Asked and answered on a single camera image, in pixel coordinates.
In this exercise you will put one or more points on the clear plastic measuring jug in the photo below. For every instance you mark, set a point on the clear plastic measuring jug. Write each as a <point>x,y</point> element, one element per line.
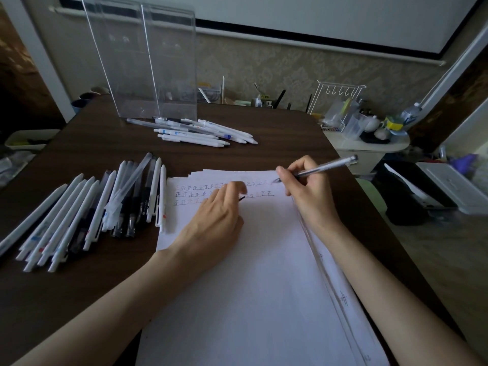
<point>353,127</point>

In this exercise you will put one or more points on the group of colourful cups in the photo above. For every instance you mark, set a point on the group of colourful cups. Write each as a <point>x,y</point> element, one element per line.
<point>78,106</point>

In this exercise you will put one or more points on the pile of pens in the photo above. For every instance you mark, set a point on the pile of pens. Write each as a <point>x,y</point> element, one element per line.
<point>190,140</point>

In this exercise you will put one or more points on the beige plastic bin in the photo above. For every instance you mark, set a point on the beige plastic bin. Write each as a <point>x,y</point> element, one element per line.
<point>49,134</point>

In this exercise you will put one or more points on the person's right hand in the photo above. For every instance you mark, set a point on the person's right hand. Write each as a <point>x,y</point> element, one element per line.
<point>312,198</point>

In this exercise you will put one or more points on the white teapot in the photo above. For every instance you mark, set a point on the white teapot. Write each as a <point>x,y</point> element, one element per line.
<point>371,123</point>

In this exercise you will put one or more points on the black router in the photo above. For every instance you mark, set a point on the black router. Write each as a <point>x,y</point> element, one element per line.
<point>280,98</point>

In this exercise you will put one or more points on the white projector screen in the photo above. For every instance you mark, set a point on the white projector screen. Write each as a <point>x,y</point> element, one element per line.
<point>305,15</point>

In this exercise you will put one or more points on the black round tray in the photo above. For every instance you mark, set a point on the black round tray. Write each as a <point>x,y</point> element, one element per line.
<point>370,139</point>

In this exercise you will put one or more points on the black bag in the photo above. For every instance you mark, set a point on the black bag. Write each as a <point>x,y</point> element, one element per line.
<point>400,205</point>

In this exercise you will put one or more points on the person's left hand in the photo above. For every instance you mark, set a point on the person's left hand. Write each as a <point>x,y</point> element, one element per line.
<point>209,232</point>

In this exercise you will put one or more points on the small white bottle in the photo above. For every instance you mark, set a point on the small white bottle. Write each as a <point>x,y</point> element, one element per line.
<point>258,102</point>

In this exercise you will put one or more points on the purple bottle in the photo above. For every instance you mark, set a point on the purple bottle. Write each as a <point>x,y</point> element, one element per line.
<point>463,163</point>

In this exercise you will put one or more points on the person's right forearm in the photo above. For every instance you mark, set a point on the person's right forearm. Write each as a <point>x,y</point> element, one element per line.
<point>396,304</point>

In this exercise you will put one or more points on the clear plastic bottle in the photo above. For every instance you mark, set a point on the clear plastic bottle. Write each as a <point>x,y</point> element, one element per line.
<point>411,115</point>

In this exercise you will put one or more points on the yellow green container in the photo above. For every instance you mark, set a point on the yellow green container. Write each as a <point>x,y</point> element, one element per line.
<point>394,123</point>

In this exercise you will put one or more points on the person's left forearm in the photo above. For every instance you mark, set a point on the person's left forearm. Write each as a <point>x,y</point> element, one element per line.
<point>99,320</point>

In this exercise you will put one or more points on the stack of white paper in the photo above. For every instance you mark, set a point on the stack of white paper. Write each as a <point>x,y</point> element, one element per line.
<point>248,308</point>

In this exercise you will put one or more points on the white low cabinet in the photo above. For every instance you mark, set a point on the white low cabinet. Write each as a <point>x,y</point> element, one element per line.
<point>358,160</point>

